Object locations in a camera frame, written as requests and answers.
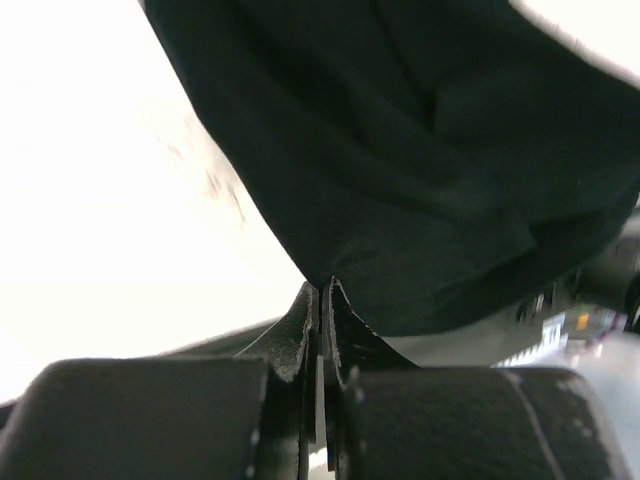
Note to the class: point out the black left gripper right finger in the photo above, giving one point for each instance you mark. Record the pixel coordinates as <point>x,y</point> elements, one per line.
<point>388,418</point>

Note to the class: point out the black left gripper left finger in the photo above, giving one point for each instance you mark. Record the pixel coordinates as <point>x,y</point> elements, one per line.
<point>180,416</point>

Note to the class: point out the black t shirt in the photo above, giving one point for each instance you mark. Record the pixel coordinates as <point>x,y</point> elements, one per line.
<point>442,159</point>

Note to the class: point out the slotted cable duct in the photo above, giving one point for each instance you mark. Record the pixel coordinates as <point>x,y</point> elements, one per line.
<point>571,333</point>

